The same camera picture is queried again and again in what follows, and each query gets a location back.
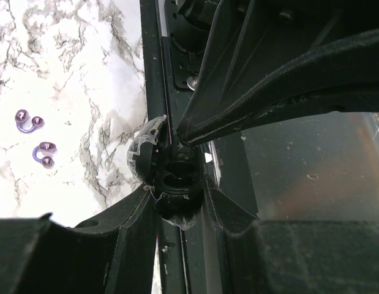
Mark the black earbud charging case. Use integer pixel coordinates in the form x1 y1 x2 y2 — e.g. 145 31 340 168
127 115 204 230

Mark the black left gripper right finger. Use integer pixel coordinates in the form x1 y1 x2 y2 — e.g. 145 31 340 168
202 175 379 293

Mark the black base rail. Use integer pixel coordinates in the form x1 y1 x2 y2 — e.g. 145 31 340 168
139 0 260 294

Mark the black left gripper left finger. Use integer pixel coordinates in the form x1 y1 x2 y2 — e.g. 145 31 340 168
0 187 157 293

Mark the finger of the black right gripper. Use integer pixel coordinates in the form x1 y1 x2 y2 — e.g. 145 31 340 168
189 29 379 145
176 1 379 138

